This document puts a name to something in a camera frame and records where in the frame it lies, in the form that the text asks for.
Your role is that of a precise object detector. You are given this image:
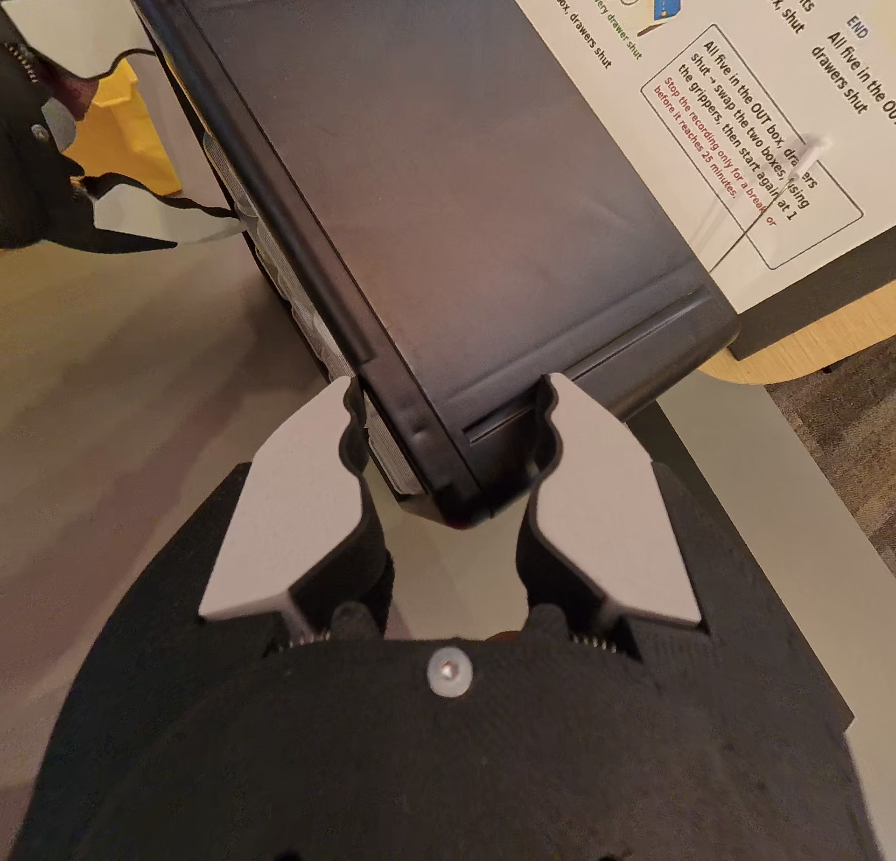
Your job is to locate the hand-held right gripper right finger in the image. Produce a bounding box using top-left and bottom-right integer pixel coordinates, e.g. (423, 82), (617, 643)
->
(517, 373), (703, 648)

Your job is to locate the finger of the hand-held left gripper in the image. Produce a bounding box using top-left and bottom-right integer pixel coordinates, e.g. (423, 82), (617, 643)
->
(83, 172), (249, 252)
(0, 0), (161, 82)

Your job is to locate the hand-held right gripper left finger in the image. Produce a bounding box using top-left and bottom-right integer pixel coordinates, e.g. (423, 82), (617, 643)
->
(198, 375), (393, 641)

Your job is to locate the yellow plastic bin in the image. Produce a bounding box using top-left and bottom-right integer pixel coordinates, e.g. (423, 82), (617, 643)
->
(59, 60), (182, 196)

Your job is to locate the black drawer cabinet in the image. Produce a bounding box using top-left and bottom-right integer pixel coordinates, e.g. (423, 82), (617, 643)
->
(118, 0), (742, 529)

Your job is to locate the light wooden board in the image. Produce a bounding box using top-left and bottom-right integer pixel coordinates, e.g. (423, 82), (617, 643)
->
(700, 301), (896, 386)

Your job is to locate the printed instruction sheet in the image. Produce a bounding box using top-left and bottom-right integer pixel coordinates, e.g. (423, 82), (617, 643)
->
(490, 0), (896, 312)

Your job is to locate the white pin with thin wire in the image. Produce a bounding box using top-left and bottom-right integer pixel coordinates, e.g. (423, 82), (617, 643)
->
(706, 133), (835, 274)

